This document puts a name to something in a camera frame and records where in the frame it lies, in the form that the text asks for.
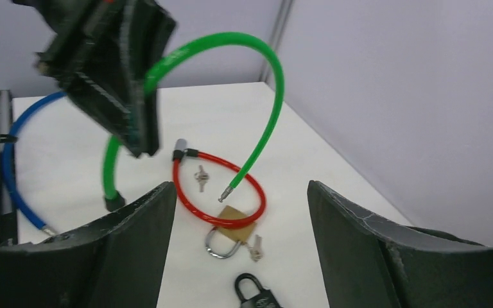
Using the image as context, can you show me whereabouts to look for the large brass padlock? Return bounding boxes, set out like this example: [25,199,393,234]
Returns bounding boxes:
[205,205,257,259]

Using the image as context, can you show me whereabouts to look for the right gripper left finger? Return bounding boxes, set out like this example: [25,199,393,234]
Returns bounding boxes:
[0,182,177,307]

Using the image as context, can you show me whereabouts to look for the red cable lock keys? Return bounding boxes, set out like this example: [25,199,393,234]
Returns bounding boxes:
[194,165,210,193]

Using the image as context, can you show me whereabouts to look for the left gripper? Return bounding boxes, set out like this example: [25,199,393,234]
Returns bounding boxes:
[14,1,177,157]

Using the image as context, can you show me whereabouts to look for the black padlock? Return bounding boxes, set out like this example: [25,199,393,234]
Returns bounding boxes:
[234,273,282,308]

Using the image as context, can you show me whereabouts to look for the blue cable lock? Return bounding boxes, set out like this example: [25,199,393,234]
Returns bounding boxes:
[1,92,65,237]

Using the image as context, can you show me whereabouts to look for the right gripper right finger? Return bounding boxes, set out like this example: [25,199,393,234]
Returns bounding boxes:
[307,180,493,307]

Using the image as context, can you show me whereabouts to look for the red cable lock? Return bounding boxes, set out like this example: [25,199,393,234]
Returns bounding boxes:
[172,139,267,229]

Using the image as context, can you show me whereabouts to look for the green cable lock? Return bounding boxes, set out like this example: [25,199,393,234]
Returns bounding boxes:
[102,31,286,212]

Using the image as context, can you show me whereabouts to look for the large padlock keys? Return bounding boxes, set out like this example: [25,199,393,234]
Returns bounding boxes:
[246,234,264,262]

